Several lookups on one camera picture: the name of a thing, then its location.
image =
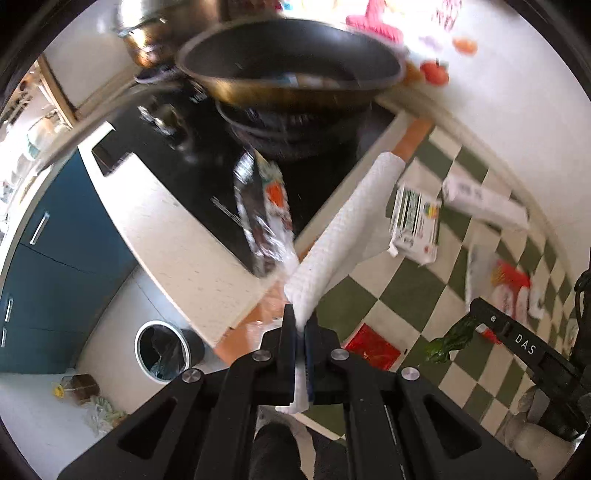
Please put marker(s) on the green checkered mat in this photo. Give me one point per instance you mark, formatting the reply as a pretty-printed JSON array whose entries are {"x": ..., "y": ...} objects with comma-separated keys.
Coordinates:
[{"x": 415, "y": 295}]

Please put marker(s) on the red and white packet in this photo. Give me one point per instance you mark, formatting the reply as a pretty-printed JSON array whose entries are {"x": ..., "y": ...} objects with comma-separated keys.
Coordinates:
[{"x": 503, "y": 281}]

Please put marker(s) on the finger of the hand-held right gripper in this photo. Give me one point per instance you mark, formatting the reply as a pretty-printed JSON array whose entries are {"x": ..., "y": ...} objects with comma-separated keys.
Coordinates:
[{"x": 512, "y": 334}]

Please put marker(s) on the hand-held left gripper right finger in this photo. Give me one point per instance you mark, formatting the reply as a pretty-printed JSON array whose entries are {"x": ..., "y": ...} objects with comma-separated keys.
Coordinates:
[{"x": 310, "y": 350}]

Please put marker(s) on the black glass cooktop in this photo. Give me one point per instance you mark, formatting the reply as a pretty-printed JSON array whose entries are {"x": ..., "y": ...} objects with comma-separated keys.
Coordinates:
[{"x": 203, "y": 175}]

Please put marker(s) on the black burner grate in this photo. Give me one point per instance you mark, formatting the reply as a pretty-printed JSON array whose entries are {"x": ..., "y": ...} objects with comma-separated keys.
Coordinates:
[{"x": 295, "y": 131}]

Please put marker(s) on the green plastic wrapper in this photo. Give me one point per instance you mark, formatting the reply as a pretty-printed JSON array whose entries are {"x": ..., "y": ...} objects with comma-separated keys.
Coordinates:
[{"x": 450, "y": 344}]

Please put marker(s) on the blue cabinet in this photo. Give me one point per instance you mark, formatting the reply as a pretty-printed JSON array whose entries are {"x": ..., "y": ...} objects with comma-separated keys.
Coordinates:
[{"x": 55, "y": 277}]

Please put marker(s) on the clear plastic bag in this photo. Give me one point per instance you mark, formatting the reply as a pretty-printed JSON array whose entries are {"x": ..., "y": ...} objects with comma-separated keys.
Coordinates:
[{"x": 104, "y": 415}]

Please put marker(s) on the person's right forearm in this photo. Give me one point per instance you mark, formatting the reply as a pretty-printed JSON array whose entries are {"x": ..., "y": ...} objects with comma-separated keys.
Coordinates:
[{"x": 531, "y": 434}]

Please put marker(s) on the black frying pan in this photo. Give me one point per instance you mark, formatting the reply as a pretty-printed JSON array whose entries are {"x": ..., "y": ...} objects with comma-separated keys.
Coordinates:
[{"x": 291, "y": 60}]

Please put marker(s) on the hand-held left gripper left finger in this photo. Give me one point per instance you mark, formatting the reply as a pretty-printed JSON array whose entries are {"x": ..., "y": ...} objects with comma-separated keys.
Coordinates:
[{"x": 290, "y": 344}]

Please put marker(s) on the flattened printed carton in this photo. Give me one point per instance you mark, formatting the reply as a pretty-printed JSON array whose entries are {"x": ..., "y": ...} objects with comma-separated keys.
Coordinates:
[{"x": 413, "y": 226}]

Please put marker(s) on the clear printed plastic wrapper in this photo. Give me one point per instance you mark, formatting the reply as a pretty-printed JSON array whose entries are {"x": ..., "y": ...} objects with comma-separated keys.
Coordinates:
[{"x": 268, "y": 217}]

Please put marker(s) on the steel pot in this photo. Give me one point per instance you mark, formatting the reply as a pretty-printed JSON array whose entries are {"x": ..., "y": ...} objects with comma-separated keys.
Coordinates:
[{"x": 157, "y": 27}]

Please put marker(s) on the black trash bin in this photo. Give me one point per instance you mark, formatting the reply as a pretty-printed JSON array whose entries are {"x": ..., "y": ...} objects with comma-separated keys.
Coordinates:
[{"x": 164, "y": 353}]

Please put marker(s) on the red plastic wrapper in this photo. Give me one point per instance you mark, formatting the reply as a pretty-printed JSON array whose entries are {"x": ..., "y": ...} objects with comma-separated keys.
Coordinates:
[{"x": 371, "y": 346}]

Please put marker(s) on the white paper towel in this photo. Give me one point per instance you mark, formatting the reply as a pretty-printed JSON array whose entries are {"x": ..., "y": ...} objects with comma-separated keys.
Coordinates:
[{"x": 344, "y": 230}]

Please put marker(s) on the long white box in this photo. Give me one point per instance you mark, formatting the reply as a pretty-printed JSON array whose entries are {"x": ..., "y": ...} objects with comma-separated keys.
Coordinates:
[{"x": 485, "y": 201}]

